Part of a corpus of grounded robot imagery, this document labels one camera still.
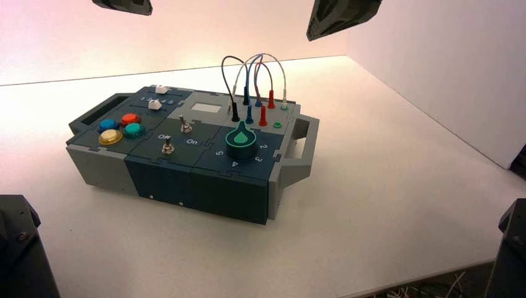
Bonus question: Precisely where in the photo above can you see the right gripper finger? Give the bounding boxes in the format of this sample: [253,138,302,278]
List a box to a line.
[306,0,383,42]

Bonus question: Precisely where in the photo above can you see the green push button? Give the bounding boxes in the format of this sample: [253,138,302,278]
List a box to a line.
[123,122,146,140]

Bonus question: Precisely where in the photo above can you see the red jumper cable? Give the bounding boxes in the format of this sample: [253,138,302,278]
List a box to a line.
[253,61,277,127]

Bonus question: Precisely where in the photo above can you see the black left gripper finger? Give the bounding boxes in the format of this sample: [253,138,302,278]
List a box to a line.
[91,0,154,16]

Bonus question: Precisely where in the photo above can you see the blue push button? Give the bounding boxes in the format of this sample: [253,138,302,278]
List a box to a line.
[97,119,120,133]

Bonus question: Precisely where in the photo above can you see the blue jumper cable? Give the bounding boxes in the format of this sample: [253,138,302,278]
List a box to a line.
[244,53,264,125]

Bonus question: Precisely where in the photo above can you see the white jumper cable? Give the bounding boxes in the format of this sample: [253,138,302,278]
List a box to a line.
[227,52,289,116]

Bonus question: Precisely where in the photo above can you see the grey and blue task box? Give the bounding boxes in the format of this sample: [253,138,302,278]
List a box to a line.
[65,85,321,226]

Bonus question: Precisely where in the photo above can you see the loose white wires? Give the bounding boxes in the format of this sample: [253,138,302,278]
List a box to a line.
[370,271,467,298]

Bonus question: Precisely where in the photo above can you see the black jumper cable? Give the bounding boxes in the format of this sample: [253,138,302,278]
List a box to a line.
[221,55,252,123]

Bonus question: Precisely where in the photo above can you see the yellow push button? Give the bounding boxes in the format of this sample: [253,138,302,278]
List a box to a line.
[98,129,124,147]

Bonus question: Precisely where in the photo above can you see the white display screen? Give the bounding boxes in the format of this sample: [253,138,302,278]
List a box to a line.
[190,102,222,114]

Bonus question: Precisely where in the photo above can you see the black equipment piece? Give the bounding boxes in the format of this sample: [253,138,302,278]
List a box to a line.
[509,143,526,181]

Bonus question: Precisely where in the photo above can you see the dark green rotary knob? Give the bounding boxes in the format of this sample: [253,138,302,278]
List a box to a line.
[225,120,259,161]

